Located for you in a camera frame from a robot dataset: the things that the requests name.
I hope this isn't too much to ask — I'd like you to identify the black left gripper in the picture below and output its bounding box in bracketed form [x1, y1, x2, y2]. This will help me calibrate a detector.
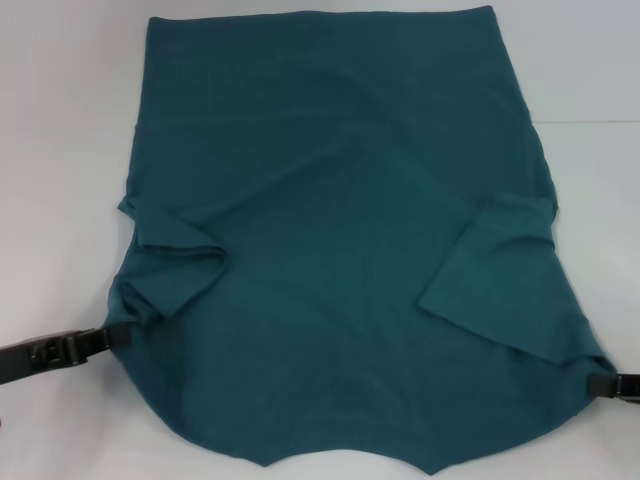
[0, 323, 130, 387]

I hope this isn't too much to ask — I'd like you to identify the teal blue t-shirt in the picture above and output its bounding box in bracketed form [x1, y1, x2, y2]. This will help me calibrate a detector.
[107, 4, 612, 446]

